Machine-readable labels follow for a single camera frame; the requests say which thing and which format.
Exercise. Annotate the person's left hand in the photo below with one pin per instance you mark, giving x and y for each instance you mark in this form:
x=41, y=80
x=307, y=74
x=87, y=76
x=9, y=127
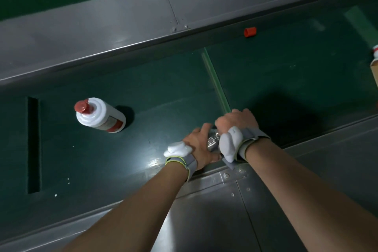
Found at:
x=200, y=146

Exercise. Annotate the person's right hand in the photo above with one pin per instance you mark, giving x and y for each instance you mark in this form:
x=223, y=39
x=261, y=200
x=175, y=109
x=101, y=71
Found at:
x=239, y=119

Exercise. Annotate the person's right fingers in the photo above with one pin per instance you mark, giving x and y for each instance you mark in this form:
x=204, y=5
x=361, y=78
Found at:
x=227, y=117

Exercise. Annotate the person's left thumb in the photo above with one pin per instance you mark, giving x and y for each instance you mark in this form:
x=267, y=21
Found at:
x=213, y=158

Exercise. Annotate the shiny silver metal part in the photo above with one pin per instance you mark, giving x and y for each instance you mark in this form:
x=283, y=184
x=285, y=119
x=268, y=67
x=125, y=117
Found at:
x=213, y=142

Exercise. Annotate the person's right forearm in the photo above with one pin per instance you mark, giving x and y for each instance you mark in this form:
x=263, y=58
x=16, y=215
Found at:
x=301, y=198

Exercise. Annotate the person's left forearm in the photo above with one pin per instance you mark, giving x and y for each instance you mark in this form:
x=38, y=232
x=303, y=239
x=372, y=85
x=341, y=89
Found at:
x=138, y=210

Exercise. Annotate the white wrist tracker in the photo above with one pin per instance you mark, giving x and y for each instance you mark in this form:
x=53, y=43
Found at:
x=178, y=149
x=230, y=144

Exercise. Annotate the red bottle cap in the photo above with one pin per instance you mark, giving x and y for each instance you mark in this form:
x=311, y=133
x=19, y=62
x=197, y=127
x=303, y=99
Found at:
x=249, y=32

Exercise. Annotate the white bottle with red cap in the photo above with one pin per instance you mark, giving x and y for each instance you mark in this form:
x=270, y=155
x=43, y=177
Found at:
x=102, y=116

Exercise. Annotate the brown cardboard box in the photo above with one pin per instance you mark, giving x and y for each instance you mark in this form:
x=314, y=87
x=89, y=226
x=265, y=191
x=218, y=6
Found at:
x=375, y=71

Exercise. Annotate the white bottle with red neck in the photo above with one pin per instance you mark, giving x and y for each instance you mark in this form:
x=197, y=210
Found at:
x=375, y=50

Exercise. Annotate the small grey metal bracket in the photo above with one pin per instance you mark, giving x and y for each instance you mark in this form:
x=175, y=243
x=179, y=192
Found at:
x=229, y=163

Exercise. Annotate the grey metal conveyor side rail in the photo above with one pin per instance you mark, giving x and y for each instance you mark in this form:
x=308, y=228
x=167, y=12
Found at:
x=103, y=27
x=218, y=216

